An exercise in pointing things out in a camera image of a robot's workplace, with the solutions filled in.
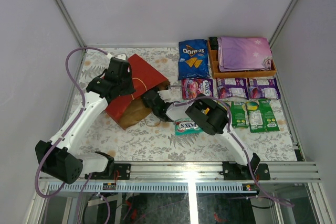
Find red brown paper bag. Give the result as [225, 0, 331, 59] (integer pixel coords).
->
[105, 54, 170, 130]

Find purple Fox's berries candy bag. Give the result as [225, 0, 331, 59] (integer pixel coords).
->
[181, 79, 214, 100]

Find teal Fox's candy bag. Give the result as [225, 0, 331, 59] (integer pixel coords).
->
[174, 118, 203, 135]

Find blue Doritos chip bag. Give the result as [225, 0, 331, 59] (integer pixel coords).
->
[178, 39, 209, 80]

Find purple snack packet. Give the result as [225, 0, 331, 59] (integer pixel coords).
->
[248, 78, 281, 100]
[216, 78, 249, 99]

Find small green yellow candy packet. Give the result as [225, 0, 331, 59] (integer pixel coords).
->
[226, 101, 249, 129]

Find green snack packet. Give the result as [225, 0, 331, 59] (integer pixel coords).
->
[246, 99, 280, 133]

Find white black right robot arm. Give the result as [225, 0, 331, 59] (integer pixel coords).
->
[141, 89, 260, 179]

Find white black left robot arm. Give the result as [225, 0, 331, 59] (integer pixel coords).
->
[35, 54, 135, 184]

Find black object in tray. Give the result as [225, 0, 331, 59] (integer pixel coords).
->
[208, 37, 218, 50]

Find orange wooden tray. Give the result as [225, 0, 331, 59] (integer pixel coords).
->
[207, 40, 277, 79]

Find purple snowflake cloth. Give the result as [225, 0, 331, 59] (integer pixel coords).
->
[217, 37, 272, 72]

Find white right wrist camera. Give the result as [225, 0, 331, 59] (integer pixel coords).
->
[158, 89, 173, 101]

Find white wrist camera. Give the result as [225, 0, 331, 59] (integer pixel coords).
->
[158, 89, 173, 101]
[106, 53, 128, 61]

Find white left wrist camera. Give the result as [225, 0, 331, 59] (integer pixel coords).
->
[106, 53, 128, 61]

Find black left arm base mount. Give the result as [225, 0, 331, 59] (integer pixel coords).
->
[91, 163, 131, 181]

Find aluminium front rail frame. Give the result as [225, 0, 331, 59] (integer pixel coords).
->
[38, 161, 335, 223]

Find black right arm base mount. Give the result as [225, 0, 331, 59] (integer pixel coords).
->
[221, 162, 270, 181]

